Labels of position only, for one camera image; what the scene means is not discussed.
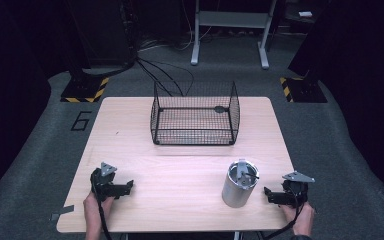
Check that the black stand with striped base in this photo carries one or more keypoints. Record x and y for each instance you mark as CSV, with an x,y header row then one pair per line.
x,y
85,89
305,90

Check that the white metal stand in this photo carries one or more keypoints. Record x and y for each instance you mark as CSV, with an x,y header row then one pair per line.
x,y
233,19

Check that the grey tape strip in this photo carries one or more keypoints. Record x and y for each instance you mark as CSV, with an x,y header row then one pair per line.
x,y
63,211

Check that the person's left hand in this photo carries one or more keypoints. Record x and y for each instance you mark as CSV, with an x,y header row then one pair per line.
x,y
92,206

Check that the person's right hand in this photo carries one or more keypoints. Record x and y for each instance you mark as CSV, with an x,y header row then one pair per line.
x,y
302,218

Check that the silver metal cylinder canister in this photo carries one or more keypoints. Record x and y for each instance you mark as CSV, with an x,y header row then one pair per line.
x,y
235,195

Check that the small white box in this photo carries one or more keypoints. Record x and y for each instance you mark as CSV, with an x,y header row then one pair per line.
x,y
305,14

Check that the dark equipment cabinet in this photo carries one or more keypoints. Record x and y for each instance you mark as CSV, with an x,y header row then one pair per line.
x,y
108,33

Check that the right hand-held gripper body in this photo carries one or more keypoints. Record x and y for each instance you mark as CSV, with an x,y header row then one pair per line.
x,y
296,191

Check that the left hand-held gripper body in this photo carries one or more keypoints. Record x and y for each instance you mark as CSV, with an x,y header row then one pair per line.
x,y
100,185

